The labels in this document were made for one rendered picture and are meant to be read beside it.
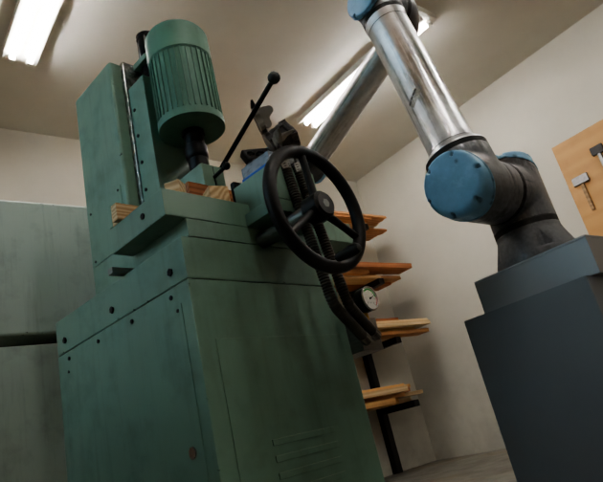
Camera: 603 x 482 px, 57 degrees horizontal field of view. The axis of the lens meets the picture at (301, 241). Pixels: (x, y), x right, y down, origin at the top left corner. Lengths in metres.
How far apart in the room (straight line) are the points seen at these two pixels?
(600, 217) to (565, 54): 1.23
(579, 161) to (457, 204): 3.20
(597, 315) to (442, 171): 0.42
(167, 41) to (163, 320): 0.79
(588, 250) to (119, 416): 1.02
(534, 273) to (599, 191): 3.04
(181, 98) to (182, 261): 0.54
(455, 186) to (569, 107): 3.33
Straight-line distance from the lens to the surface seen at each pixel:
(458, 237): 4.86
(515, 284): 1.32
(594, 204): 4.31
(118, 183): 1.60
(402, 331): 4.53
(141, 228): 1.19
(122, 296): 1.28
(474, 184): 1.22
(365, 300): 1.35
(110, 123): 1.70
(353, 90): 1.76
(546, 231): 1.36
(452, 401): 5.01
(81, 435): 1.44
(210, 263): 1.13
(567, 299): 1.23
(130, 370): 1.24
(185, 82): 1.52
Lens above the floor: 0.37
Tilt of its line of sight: 20 degrees up
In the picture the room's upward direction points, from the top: 14 degrees counter-clockwise
